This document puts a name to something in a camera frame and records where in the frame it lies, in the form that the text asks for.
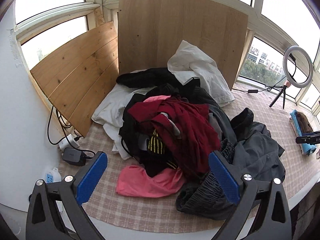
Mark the pink garment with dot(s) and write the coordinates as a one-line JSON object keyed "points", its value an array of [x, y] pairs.
{"points": [[133, 181]]}

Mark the dark red garment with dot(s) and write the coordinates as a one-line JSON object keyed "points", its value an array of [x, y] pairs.
{"points": [[170, 133]]}

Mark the white power strip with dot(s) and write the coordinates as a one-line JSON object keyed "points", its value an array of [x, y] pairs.
{"points": [[52, 176]]}

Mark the black fuzzy garment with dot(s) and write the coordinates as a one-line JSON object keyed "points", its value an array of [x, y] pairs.
{"points": [[161, 80]]}

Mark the blue folded garment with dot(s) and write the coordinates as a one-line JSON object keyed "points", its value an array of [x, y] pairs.
{"points": [[306, 149]]}

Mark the white shirt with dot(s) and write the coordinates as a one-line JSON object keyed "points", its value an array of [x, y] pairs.
{"points": [[109, 114]]}

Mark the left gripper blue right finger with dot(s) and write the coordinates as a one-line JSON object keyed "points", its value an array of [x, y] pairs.
{"points": [[227, 176]]}

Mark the dark slate track pants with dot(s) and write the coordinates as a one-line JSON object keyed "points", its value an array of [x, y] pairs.
{"points": [[255, 153]]}

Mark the white denim garment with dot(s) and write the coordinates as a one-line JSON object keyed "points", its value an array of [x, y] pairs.
{"points": [[189, 62]]}

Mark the brown folded garment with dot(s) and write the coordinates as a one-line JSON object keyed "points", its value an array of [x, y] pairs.
{"points": [[303, 122]]}

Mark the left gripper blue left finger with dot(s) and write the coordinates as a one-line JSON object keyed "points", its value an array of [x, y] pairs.
{"points": [[87, 178]]}

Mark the large light wood board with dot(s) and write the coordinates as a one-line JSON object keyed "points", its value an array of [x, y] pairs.
{"points": [[150, 31]]}

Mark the pine plank board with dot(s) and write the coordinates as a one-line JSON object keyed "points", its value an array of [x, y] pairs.
{"points": [[77, 76]]}

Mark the white ring light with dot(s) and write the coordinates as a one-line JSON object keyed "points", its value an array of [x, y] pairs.
{"points": [[289, 77]]}

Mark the black power adapter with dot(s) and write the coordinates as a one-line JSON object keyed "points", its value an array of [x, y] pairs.
{"points": [[74, 157]]}

